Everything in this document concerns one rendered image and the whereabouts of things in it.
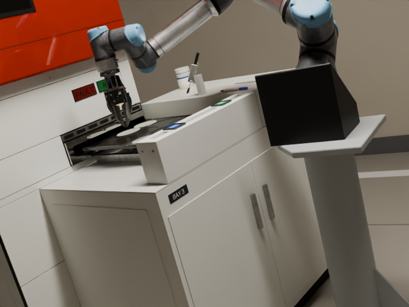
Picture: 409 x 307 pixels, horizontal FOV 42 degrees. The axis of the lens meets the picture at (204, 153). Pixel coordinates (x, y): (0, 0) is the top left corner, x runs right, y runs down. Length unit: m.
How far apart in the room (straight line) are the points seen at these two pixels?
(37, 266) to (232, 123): 0.90
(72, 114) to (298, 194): 0.97
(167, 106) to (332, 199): 0.89
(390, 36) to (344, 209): 2.23
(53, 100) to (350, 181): 1.14
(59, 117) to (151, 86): 2.65
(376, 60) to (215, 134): 2.24
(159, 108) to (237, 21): 1.96
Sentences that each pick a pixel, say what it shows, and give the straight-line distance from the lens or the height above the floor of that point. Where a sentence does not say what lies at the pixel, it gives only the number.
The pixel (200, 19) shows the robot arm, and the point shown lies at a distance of 2.00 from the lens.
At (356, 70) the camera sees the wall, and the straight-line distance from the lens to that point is 3.96.
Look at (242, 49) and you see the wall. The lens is 4.23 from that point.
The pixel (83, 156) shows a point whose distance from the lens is 2.21.
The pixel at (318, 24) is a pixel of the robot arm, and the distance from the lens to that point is 1.67.
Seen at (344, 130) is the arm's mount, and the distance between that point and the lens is 1.68.
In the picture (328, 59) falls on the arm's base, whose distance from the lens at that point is 1.74.
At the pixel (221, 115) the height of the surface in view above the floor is 0.94.
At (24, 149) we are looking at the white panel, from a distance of 2.08.
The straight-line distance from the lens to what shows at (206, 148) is 1.79.
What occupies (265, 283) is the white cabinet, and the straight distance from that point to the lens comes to 2.09.
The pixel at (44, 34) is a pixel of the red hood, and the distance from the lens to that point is 2.13.
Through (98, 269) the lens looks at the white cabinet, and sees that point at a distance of 2.04.
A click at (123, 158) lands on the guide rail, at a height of 0.83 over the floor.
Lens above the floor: 1.30
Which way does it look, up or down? 15 degrees down
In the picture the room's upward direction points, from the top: 15 degrees counter-clockwise
